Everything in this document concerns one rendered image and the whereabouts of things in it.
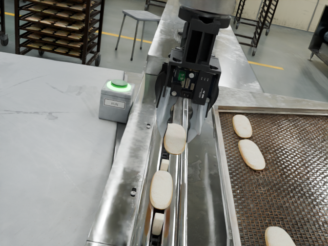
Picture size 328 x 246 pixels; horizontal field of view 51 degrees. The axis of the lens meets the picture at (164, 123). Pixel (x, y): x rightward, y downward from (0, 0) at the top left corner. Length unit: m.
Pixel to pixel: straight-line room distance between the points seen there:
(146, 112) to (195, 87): 0.33
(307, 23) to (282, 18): 0.52
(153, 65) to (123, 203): 0.56
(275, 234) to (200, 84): 0.22
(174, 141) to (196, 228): 0.14
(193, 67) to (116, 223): 0.24
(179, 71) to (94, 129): 0.35
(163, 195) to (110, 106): 0.31
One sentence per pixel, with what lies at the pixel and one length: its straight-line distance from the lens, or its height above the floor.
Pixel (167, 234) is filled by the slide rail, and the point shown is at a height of 0.85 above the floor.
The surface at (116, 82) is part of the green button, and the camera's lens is 0.81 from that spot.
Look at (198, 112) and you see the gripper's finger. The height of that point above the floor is 0.99.
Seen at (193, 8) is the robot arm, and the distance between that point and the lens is 0.46.
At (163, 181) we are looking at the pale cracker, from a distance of 0.59.
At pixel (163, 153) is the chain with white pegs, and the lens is 0.70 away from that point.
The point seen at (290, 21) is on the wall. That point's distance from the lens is 7.94.
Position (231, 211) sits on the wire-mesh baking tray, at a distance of 0.52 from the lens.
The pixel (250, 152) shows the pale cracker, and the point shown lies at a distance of 0.65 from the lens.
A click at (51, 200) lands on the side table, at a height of 0.82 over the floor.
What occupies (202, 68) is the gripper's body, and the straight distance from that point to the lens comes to 0.46.
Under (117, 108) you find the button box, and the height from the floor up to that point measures 0.86.
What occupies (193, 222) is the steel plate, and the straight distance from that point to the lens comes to 0.59.
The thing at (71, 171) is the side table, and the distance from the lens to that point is 0.65.
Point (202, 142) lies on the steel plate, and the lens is 0.81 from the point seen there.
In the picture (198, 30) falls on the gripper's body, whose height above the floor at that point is 1.12.
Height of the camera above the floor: 1.22
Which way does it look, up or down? 28 degrees down
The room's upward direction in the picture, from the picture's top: 12 degrees clockwise
